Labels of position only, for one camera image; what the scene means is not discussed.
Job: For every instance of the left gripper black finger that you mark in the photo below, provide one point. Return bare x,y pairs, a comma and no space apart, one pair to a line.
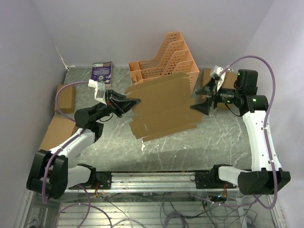
133,101
119,110

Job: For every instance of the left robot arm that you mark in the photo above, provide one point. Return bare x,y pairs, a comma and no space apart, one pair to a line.
50,174

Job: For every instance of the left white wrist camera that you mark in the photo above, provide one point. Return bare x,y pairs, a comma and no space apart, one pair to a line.
99,90

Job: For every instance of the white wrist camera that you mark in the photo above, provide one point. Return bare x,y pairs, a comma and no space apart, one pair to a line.
99,90
218,73

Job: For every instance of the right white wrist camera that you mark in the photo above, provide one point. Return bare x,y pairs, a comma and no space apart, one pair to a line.
218,73

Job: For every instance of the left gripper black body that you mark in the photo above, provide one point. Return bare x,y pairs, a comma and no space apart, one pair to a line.
108,99

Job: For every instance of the purple book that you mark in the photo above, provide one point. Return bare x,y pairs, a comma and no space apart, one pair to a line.
102,72

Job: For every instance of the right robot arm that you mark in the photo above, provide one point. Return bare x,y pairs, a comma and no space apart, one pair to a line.
266,176

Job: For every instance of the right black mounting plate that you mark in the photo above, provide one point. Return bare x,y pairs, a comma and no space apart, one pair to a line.
205,180

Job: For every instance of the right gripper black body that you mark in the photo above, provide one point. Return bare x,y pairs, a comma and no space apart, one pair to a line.
224,95

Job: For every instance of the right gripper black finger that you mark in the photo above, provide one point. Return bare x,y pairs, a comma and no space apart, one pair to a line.
207,88
203,106

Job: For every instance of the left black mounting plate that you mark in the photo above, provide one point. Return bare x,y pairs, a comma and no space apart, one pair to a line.
101,181

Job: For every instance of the black mounting plate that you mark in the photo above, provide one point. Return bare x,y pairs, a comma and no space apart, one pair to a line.
205,180
101,181

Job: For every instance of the peach plastic file organizer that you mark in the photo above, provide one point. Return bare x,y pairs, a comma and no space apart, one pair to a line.
173,56

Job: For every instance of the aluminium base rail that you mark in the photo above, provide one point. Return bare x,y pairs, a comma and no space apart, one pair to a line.
132,182

